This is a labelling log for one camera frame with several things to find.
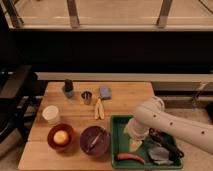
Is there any green plastic tray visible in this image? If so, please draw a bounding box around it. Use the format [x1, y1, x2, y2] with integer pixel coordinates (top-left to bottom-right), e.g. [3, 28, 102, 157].
[110, 115, 183, 170]

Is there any black bottle on blue base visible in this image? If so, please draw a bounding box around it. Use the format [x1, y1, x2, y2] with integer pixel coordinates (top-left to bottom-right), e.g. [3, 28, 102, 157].
[62, 79, 74, 98]

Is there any yellow round fruit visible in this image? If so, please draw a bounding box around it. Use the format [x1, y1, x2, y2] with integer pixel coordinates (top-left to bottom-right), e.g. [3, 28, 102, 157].
[53, 130, 69, 145]

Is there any purple bowl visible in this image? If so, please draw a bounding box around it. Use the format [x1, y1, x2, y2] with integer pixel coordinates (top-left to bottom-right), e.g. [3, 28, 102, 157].
[80, 126, 110, 157]

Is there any black handled metal spoon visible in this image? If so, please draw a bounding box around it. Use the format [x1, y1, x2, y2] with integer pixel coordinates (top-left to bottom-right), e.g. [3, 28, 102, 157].
[149, 128, 184, 158]

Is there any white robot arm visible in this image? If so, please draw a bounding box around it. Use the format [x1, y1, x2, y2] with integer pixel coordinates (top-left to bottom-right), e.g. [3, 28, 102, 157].
[124, 96, 213, 154]

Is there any small metal cup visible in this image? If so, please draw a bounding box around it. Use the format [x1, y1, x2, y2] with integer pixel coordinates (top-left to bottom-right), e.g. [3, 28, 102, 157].
[81, 91, 92, 105]

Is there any white cup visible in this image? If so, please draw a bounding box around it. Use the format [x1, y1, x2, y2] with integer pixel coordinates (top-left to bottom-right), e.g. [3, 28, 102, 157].
[42, 105, 60, 124]

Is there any grey crumpled cloth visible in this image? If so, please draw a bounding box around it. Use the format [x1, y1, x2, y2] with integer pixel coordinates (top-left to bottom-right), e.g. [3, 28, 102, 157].
[147, 139, 173, 165]

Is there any dark chair at left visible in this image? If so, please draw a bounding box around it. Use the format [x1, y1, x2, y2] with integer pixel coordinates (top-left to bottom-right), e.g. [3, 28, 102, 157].
[0, 64, 44, 158]

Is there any blue sponge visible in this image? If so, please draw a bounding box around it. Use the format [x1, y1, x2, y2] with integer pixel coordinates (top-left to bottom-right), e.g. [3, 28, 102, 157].
[99, 86, 111, 100]

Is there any red bowl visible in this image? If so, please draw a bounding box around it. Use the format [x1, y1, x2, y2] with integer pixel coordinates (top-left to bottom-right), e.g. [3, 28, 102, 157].
[47, 123, 74, 152]

